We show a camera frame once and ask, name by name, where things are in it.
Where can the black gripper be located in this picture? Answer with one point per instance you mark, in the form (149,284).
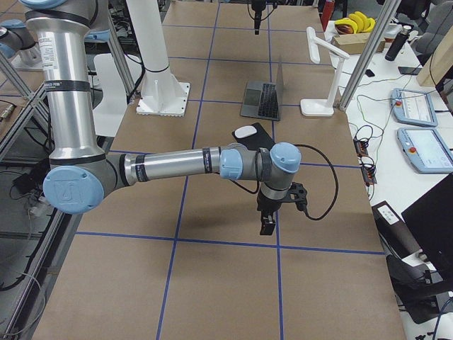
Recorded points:
(267,206)
(257,18)

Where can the grey laptop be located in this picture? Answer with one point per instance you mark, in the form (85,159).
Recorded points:
(263,100)

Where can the black mouse pad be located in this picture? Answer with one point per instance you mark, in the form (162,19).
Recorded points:
(259,140)

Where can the white computer mouse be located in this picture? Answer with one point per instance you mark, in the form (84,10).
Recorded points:
(245,131)

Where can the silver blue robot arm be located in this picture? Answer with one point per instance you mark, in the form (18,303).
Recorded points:
(84,170)

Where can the brown cardboard box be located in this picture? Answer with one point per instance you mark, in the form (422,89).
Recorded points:
(353,44)

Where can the yellow banana bunch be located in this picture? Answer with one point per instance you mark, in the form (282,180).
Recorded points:
(355,23)

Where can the black box with white label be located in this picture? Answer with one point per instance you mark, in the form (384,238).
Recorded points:
(395,231)

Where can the black water bottle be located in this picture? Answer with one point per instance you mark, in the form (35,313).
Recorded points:
(398,43)

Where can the black smartphone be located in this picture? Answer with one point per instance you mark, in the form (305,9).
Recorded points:
(409,70)

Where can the black monitor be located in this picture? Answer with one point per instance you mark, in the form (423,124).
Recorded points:
(429,220)

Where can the lower blue teach pendant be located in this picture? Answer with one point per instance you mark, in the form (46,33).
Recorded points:
(426,150)

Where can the blue teach pendant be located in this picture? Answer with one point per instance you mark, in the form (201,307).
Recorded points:
(426,150)
(413,108)

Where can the upper blue teach pendant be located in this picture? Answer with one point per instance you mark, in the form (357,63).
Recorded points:
(413,108)

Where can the white plastic chair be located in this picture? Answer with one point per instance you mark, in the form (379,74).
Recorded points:
(108,114)

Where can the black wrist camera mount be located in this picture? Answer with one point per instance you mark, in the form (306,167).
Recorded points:
(297,194)

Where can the aluminium frame post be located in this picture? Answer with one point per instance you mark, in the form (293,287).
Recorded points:
(388,10)

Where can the white pedestal column base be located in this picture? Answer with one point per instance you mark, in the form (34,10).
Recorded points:
(161,93)

